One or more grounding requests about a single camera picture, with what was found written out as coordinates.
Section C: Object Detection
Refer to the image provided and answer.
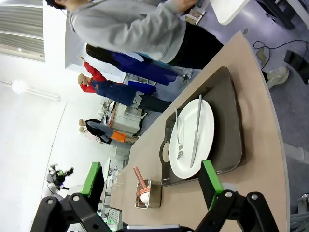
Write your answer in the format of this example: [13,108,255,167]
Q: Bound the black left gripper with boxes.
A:
[30,161,114,232]

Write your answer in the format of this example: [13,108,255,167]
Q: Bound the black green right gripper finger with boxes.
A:
[194,159,281,232]

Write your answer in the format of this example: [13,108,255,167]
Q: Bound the pink handled lint roller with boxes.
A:
[133,166,152,203]

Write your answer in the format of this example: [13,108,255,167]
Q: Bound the white round plate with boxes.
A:
[168,98,215,179]

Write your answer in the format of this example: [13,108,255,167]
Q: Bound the dark metal serving tray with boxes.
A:
[159,66,243,187]

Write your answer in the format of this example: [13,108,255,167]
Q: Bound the person's left forearm grey sleeve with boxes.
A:
[140,0,181,22]

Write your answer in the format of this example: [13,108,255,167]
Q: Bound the black floor box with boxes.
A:
[283,49,309,85]

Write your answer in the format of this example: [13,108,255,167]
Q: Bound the person's left hand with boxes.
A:
[173,0,197,13]

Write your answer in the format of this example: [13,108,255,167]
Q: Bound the child mannequin pink clothes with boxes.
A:
[79,127,102,144]

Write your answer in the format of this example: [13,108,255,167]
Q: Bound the white table leg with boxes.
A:
[283,142,305,163]

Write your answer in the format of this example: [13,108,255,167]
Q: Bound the small steel rectangular container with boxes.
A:
[134,178,162,209]

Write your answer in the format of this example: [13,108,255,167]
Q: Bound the silver fork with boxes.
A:
[174,107,184,160]

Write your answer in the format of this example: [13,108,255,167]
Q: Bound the child mannequin grey top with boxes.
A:
[78,118,140,145]

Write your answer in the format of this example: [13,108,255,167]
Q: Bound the silver table knife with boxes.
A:
[190,94,203,168]

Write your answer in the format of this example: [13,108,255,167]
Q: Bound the white workbench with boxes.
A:
[110,101,143,136]

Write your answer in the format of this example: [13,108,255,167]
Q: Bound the mannequin red shirt denim apron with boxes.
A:
[77,56,173,113]

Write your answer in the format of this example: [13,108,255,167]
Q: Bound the round white ceiling lamp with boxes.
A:
[11,79,27,94]

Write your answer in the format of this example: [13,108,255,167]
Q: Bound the beige sneaker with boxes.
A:
[266,65,290,89]

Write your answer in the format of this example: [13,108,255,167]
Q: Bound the long-haired person in blue cape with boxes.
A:
[85,43,194,86]

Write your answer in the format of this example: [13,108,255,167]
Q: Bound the grey louvred ceiling panel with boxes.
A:
[0,4,46,63]

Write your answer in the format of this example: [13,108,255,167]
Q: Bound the person in grey hoodie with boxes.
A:
[44,0,224,71]

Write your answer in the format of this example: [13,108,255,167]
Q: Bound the white side table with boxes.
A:
[209,0,251,26]

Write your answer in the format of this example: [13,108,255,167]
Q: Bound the small cardboard box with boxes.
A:
[184,7,207,25]

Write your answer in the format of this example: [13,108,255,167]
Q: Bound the white ceiling rail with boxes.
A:
[0,81,61,102]

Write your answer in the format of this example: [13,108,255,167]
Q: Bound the black floor cable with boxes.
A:
[253,39,309,70]

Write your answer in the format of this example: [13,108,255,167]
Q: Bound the black metal frame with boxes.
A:
[255,0,309,30]

